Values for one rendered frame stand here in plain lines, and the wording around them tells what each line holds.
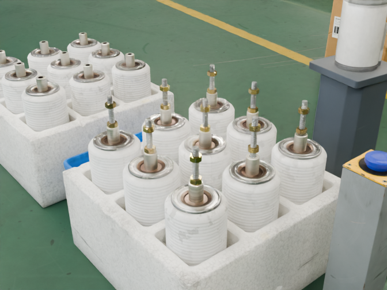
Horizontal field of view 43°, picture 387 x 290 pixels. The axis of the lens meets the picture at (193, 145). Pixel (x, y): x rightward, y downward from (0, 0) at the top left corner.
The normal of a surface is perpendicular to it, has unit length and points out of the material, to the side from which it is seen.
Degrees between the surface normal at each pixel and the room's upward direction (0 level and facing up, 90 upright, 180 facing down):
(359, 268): 90
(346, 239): 90
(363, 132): 90
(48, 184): 90
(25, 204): 0
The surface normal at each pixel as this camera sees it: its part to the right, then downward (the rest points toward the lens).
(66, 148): 0.64, 0.37
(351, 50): -0.58, 0.40
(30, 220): -0.01, -0.87
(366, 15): -0.19, 0.48
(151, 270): -0.77, 0.32
